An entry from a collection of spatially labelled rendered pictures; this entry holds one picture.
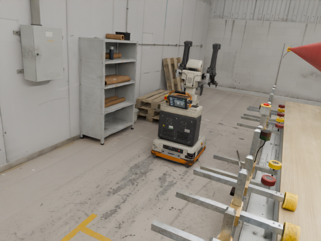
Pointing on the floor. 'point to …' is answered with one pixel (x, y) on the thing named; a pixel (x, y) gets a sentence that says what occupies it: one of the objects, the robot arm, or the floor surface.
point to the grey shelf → (129, 95)
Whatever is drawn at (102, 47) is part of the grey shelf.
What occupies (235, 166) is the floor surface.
